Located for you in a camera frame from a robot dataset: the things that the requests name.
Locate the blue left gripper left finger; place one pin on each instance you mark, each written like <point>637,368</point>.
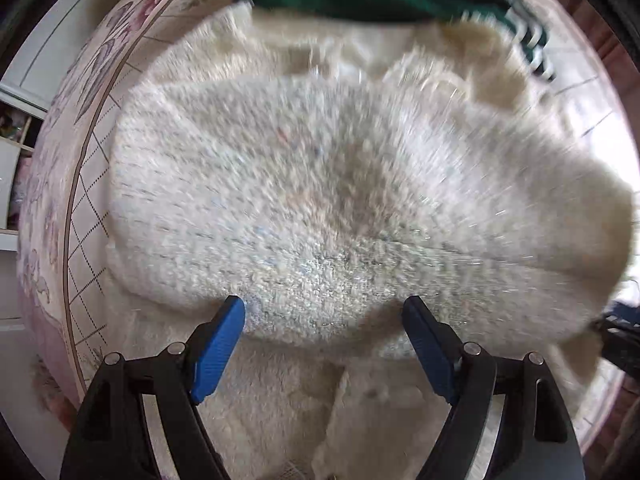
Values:
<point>211,346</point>

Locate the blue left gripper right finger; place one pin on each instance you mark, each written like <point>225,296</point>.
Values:
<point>435,344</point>

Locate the white tweed jacket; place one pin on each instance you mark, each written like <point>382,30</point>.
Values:
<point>350,219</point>

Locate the purple floral bed blanket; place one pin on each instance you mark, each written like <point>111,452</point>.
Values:
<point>324,171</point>

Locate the white diamond pattern mat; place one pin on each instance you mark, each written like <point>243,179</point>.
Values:
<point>110,159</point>

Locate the white sliding wardrobe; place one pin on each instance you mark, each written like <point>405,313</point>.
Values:
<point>37,70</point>

